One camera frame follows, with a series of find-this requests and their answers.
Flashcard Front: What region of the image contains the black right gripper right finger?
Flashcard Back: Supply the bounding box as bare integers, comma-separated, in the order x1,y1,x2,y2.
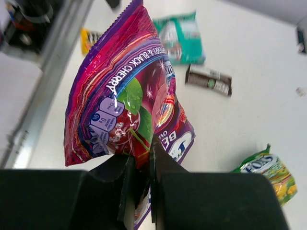
149,136,288,230

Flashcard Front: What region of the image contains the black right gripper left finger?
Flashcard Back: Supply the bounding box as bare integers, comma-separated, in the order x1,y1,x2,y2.
0,155,135,230

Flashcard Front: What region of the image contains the small white scrap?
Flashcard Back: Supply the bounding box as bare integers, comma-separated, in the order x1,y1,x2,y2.
295,87,307,97

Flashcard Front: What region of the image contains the brown chocolate bar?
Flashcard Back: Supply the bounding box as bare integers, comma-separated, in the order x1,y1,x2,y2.
185,64,232,97

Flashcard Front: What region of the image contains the aluminium front rail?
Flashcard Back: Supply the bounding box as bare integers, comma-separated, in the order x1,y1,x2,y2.
0,0,93,169

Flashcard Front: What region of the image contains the green yellow Fox's candy bag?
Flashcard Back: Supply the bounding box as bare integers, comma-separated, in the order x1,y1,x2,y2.
231,144,298,206

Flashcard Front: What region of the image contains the purple Fox's cherry candy bag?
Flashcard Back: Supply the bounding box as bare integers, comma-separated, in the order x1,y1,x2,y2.
64,0,195,173

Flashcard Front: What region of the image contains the yellow M&M's packet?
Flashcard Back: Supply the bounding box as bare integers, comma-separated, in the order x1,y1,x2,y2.
80,28,102,56

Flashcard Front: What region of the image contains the teal snack packet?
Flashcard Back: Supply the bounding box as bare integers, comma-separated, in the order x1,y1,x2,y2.
153,11,206,65

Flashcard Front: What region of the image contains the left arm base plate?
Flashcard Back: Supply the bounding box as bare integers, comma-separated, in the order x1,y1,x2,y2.
3,0,55,54

